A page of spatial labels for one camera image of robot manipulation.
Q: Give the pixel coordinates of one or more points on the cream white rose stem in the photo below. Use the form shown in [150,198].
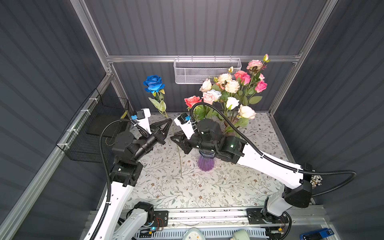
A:
[206,86]

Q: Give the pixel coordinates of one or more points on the white wire mesh basket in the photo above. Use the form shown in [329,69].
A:
[194,71]

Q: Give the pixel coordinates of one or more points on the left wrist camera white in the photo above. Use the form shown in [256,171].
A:
[142,118]

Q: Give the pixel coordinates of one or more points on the floral patterned table mat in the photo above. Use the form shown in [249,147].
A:
[172,179]

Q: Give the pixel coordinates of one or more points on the beige spray rose stem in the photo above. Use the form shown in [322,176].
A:
[233,86]

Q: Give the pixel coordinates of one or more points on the yellow green marker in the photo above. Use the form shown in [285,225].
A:
[124,115]

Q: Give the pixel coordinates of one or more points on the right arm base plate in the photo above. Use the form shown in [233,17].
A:
[257,216]

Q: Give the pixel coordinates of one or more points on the coral pink rose stem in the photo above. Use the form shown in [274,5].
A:
[200,111]

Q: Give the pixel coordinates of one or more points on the hot pink rose stem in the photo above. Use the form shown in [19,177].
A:
[250,94]

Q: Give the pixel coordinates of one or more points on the magenta rose long stem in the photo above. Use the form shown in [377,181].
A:
[245,79]

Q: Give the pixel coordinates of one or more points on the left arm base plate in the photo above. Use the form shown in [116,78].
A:
[159,219]

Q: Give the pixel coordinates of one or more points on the white blue rose stem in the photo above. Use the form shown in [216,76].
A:
[216,94]

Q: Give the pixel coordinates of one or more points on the salmon pink rose stem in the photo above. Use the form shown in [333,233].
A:
[240,74]

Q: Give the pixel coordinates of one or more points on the blue artificial flower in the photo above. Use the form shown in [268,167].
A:
[154,85]

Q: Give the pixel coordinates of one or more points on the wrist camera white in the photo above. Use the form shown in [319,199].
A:
[184,122]
[142,118]

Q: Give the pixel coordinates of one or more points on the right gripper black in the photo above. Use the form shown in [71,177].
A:
[183,143]

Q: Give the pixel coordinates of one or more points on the light pink rose stem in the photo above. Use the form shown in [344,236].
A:
[209,97]

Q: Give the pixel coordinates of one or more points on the blue device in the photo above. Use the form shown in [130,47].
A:
[317,235]

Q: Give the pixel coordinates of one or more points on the peach spray rose stem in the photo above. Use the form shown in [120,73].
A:
[222,80]

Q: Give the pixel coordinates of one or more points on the blue purple glass vase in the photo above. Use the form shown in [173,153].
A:
[206,161]

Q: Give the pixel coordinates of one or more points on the black wire basket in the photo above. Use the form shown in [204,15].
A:
[80,141]

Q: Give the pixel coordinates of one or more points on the bundle of white-tipped sticks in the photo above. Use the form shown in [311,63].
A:
[316,180]

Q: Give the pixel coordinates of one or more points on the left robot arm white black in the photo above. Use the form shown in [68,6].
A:
[121,180]

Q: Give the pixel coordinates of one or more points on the white vented rail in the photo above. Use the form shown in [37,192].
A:
[248,233]

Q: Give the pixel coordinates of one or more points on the pure white rose stem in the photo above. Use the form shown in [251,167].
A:
[230,105]

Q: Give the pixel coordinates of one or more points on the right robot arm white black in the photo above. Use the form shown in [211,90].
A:
[206,136]

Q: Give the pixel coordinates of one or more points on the cream peach rose stem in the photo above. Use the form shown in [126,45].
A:
[244,115]

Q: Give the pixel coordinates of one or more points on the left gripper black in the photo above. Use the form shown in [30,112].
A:
[161,133]

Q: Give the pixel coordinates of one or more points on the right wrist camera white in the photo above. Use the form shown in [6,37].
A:
[184,122]

